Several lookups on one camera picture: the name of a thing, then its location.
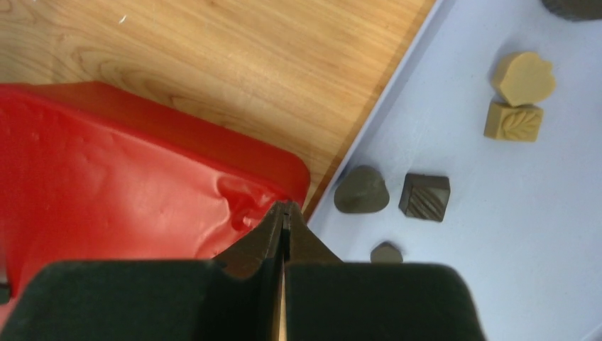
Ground dark chocolate top left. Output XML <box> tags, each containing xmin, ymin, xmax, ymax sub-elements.
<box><xmin>541</xmin><ymin>0</ymin><xmax>601</xmax><ymax>21</ymax></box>

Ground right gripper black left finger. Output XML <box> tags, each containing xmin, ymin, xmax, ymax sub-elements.
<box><xmin>1</xmin><ymin>202</ymin><xmax>285</xmax><ymax>340</ymax></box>

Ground red box lid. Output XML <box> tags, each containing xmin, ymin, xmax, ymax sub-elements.
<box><xmin>1</xmin><ymin>82</ymin><xmax>310</xmax><ymax>320</ymax></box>

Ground tan heart chocolate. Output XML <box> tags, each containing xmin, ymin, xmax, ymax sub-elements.
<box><xmin>491</xmin><ymin>51</ymin><xmax>556</xmax><ymax>107</ymax></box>

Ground dark heart chocolate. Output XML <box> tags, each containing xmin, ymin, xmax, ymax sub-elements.
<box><xmin>334</xmin><ymin>165</ymin><xmax>390</xmax><ymax>214</ymax></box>

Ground dark square chocolate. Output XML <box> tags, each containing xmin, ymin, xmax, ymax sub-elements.
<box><xmin>398</xmin><ymin>173</ymin><xmax>451</xmax><ymax>222</ymax></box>

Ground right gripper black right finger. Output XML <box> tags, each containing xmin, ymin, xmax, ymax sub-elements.
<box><xmin>284</xmin><ymin>203</ymin><xmax>485</xmax><ymax>340</ymax></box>

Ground tan square chocolate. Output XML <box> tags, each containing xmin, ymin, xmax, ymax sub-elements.
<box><xmin>483</xmin><ymin>102</ymin><xmax>544</xmax><ymax>142</ymax></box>

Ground lavender plastic tray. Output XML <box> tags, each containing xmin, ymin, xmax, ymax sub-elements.
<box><xmin>308</xmin><ymin>1</ymin><xmax>601</xmax><ymax>340</ymax></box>

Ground small dark cube chocolate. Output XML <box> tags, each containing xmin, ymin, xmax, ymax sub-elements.
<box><xmin>370</xmin><ymin>242</ymin><xmax>403</xmax><ymax>264</ymax></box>

